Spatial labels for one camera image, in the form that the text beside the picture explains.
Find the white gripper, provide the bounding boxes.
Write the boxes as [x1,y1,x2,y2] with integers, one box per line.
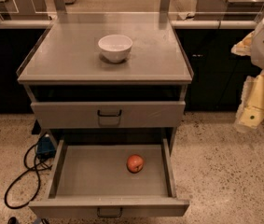
[231,18,264,133]

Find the red apple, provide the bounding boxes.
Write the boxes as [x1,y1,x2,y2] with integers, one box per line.
[126,154,145,174]

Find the grey drawer cabinet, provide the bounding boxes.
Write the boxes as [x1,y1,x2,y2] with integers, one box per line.
[18,12,192,145]

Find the open grey middle drawer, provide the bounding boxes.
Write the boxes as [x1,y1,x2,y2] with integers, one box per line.
[29,140,189,218]

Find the closed grey top drawer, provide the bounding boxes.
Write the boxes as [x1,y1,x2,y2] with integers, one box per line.
[31,101,185,129]

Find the steel background table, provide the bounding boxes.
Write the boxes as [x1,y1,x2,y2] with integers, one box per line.
[194,0,264,21]

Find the white ceramic bowl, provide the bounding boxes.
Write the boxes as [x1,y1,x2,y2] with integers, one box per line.
[98,35,132,63]

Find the blue power box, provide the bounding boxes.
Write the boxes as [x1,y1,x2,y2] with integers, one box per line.
[35,134,56,160]

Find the white horizontal rail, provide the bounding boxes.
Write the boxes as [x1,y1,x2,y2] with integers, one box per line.
[0,19,260,30]

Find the black top drawer handle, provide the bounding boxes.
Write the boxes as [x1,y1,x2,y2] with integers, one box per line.
[97,109,122,118]

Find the black drawer handle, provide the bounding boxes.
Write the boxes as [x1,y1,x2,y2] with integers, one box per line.
[97,109,122,118]
[96,207,123,218]

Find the black middle drawer handle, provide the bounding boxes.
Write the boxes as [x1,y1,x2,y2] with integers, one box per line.
[96,207,123,218]

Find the black floor cable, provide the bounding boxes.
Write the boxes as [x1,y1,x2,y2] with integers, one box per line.
[4,142,53,210]

